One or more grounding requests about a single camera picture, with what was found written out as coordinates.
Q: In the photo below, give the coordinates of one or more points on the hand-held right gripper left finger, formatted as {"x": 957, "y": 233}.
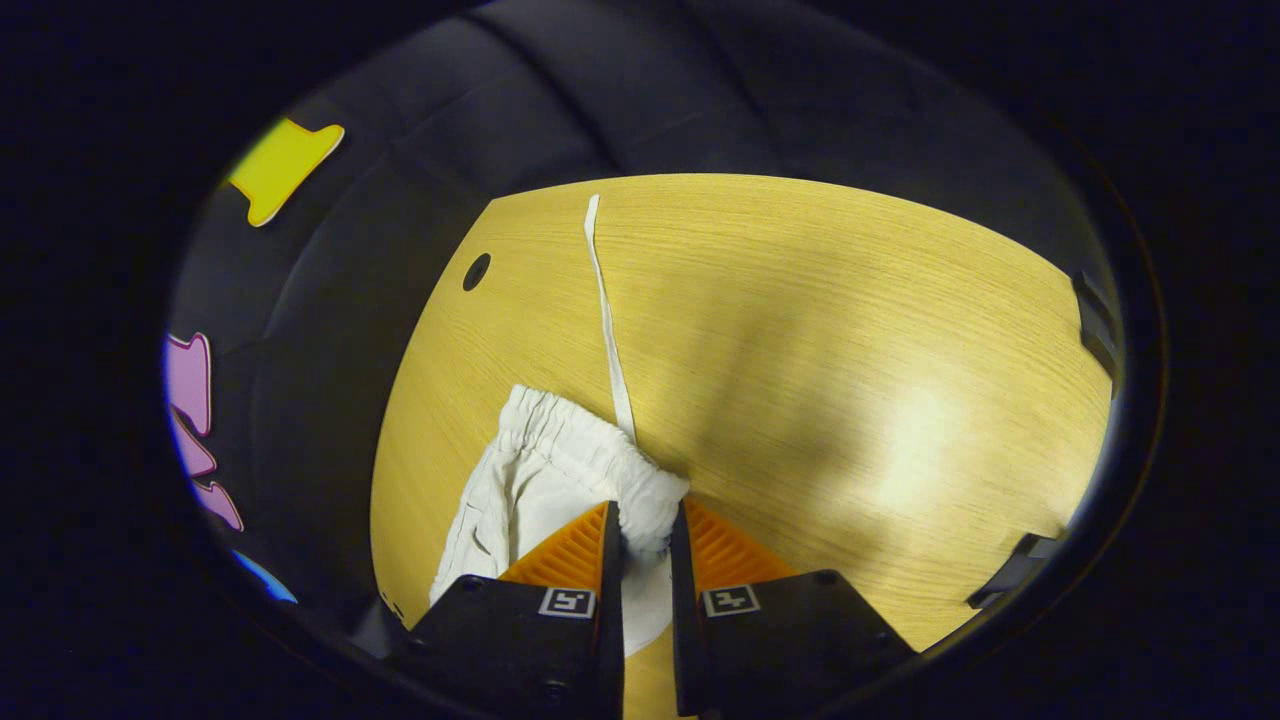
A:
{"x": 612, "y": 620}

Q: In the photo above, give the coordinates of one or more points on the white jeans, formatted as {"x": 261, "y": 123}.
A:
{"x": 540, "y": 480}

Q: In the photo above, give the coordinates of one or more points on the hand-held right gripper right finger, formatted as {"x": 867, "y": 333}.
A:
{"x": 683, "y": 620}

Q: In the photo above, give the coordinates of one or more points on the black backdrop cloth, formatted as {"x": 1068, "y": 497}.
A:
{"x": 650, "y": 100}

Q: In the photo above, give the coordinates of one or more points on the black table edge bracket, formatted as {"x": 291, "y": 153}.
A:
{"x": 1097, "y": 325}
{"x": 1015, "y": 570}

